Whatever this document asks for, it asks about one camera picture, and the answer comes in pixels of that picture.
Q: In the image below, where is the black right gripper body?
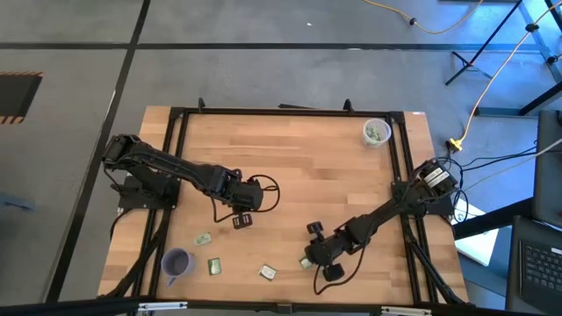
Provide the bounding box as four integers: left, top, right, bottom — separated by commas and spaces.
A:
305, 234, 355, 283

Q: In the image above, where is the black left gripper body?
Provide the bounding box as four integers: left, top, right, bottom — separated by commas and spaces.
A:
226, 173, 265, 213

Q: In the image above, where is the purple mug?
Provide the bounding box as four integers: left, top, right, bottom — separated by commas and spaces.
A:
160, 248, 196, 287

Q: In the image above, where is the clear plastic cup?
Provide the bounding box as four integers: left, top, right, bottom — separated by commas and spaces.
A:
362, 118, 393, 148

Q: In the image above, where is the white paper box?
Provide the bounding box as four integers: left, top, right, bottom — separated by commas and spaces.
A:
451, 197, 501, 268

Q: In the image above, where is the black desk beam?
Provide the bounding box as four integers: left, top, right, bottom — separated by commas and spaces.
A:
451, 196, 535, 241

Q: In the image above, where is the black laptop keyboard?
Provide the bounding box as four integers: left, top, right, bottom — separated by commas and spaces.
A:
504, 214, 562, 315

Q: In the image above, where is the blue floor object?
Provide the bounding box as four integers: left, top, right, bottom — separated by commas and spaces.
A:
0, 191, 35, 212

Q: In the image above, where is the hazard striped floor hatch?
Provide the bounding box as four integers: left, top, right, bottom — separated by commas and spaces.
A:
0, 71, 44, 126

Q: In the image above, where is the black tripod stand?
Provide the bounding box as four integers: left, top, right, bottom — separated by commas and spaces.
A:
444, 0, 562, 118

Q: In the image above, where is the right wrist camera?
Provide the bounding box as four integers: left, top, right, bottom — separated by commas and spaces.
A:
306, 220, 327, 241

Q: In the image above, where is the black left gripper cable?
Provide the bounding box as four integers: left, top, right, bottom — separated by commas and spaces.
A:
248, 174, 281, 214

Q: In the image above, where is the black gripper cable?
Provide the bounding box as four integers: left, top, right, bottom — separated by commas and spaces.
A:
248, 174, 281, 214
312, 252, 368, 296

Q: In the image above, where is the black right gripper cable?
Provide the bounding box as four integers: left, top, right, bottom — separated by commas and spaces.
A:
312, 252, 368, 296

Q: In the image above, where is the black aluminium table frame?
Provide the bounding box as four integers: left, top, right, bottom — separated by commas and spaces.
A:
98, 97, 469, 316

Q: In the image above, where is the silver metal bracket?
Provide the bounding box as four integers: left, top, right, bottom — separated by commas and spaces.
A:
379, 305, 432, 316
137, 301, 189, 312

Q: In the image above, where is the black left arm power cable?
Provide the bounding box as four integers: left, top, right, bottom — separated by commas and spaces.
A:
108, 208, 133, 241

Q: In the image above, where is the black cable bundle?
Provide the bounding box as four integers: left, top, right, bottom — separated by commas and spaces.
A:
447, 144, 539, 220

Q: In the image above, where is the white cable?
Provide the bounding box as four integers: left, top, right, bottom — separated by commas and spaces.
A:
463, 138, 562, 192

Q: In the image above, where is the orange extension cable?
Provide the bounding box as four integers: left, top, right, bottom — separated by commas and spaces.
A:
362, 0, 485, 35
456, 0, 562, 144

